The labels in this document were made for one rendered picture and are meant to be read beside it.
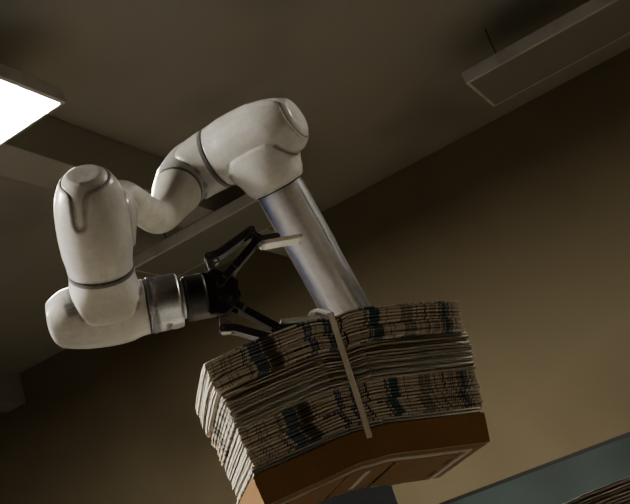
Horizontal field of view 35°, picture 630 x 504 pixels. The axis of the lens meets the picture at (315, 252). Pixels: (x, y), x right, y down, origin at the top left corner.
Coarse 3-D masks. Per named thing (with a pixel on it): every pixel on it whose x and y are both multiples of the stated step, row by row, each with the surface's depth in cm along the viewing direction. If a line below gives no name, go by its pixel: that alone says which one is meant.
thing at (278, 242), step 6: (300, 234) 165; (264, 240) 164; (270, 240) 164; (276, 240) 164; (282, 240) 165; (288, 240) 165; (294, 240) 166; (300, 240) 166; (264, 246) 165; (270, 246) 166; (276, 246) 166; (282, 246) 167
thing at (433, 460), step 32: (384, 320) 149; (416, 320) 151; (448, 320) 151; (384, 352) 147; (416, 352) 148; (448, 352) 149; (384, 384) 146; (416, 384) 147; (448, 384) 147; (384, 416) 144; (416, 416) 145; (448, 448) 144; (384, 480) 160; (416, 480) 165
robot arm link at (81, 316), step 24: (72, 288) 152; (96, 288) 150; (120, 288) 151; (48, 312) 153; (72, 312) 152; (96, 312) 151; (120, 312) 152; (144, 312) 154; (72, 336) 153; (96, 336) 153; (120, 336) 154
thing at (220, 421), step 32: (256, 352) 144; (288, 352) 145; (224, 384) 142; (256, 384) 143; (288, 384) 143; (320, 384) 144; (224, 416) 146; (256, 416) 141; (288, 416) 142; (320, 416) 143; (224, 448) 158; (256, 448) 140; (288, 448) 140
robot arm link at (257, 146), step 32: (224, 128) 197; (256, 128) 194; (288, 128) 194; (224, 160) 197; (256, 160) 195; (288, 160) 197; (256, 192) 199; (288, 192) 199; (288, 224) 200; (320, 224) 202; (320, 256) 201; (320, 288) 202; (352, 288) 203
